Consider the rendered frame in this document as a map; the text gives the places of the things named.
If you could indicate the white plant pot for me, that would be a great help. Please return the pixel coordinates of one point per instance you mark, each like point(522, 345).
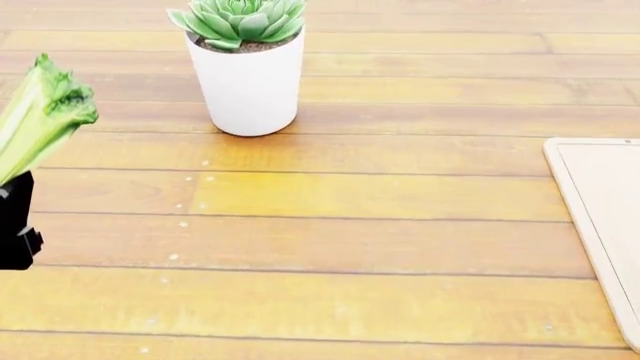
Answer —
point(247, 86)

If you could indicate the green succulent plant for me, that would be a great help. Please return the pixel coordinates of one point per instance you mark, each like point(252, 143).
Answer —
point(240, 18)

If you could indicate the green celery stalk bunch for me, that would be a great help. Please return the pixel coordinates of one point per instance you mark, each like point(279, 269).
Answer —
point(35, 112)

